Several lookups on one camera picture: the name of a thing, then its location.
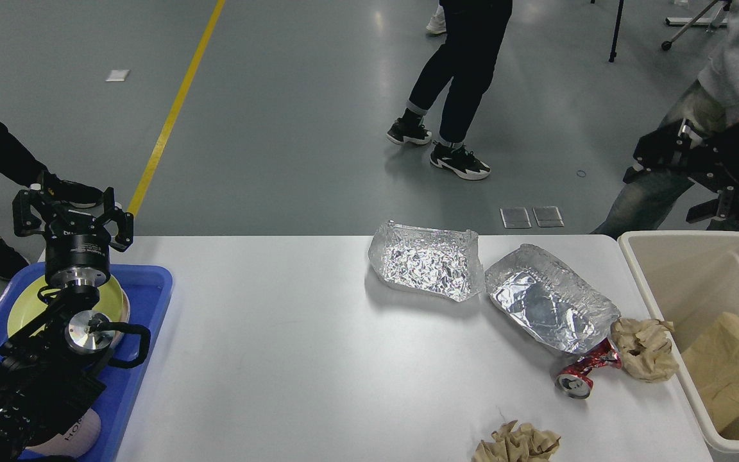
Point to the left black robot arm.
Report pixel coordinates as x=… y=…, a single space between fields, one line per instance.
x=49 y=372

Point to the person in white sneakers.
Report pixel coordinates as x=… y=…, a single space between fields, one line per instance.
x=437 y=23

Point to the crumpled foil sheet left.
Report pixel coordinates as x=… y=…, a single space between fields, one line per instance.
x=439 y=262

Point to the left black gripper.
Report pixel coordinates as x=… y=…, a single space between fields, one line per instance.
x=72 y=258

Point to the yellow plate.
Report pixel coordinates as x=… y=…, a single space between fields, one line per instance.
x=28 y=304

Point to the crushed red can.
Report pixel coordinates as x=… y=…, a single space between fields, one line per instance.
x=574 y=381

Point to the blue plastic tray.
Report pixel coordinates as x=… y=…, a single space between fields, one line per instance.
x=149 y=289

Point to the crumpled foil sheet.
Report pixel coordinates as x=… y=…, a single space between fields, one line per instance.
x=549 y=300
x=439 y=262

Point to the person in black sneakers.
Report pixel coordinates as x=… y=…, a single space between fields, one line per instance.
x=465 y=63

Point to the crumpled foil sheet right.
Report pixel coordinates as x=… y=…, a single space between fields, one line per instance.
x=549 y=300

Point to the brown paper bag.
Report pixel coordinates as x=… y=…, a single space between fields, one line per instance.
x=712 y=361

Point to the pink mug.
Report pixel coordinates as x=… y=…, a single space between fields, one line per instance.
x=78 y=439

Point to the metal floor plate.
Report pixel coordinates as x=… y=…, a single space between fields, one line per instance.
x=515 y=218
x=548 y=217

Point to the beige plastic bin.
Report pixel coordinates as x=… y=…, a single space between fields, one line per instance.
x=688 y=278

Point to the brown paper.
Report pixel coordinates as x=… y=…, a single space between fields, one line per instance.
x=518 y=442
x=645 y=349

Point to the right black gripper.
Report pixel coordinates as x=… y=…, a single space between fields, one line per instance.
x=677 y=147

